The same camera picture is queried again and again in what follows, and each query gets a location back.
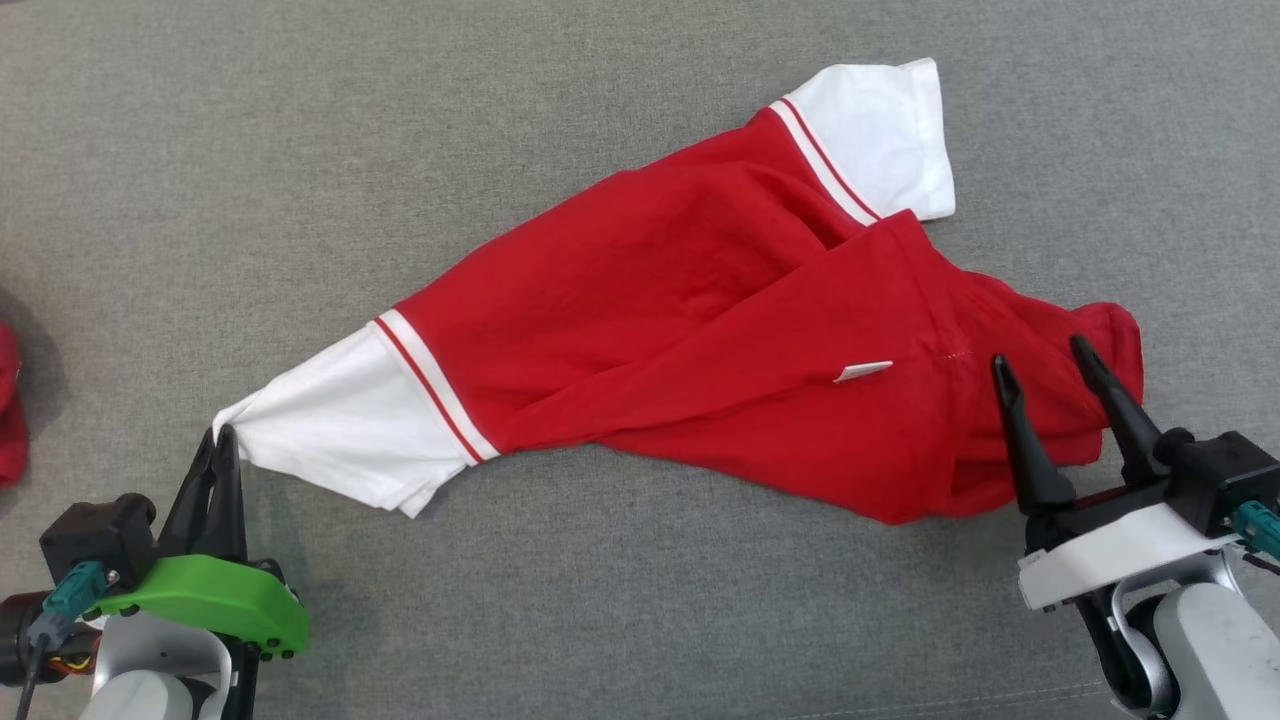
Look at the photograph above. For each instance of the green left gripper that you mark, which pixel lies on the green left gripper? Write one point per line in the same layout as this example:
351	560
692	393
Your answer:
220	605

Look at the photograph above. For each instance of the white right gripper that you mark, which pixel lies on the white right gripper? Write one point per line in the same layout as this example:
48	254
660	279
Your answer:
1110	555

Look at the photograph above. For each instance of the red shorts with white stripe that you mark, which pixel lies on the red shorts with white stripe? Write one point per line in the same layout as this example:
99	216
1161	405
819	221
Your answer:
10	420

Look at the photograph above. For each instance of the red jersey with white sleeves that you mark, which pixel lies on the red jersey with white sleeves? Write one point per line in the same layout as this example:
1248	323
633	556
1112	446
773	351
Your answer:
650	300

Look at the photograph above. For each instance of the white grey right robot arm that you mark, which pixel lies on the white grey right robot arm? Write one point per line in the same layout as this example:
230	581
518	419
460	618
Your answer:
1200	650

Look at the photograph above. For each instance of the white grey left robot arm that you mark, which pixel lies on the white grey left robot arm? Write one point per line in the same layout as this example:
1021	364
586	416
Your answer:
150	670

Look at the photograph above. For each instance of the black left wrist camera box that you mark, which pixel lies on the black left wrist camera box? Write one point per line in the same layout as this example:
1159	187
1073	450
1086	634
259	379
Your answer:
95	535

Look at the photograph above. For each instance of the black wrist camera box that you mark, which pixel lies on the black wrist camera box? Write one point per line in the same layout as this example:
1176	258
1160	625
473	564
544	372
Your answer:
95	535
1220	475

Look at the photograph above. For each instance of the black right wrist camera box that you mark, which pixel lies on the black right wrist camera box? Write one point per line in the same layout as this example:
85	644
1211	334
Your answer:
1220	475

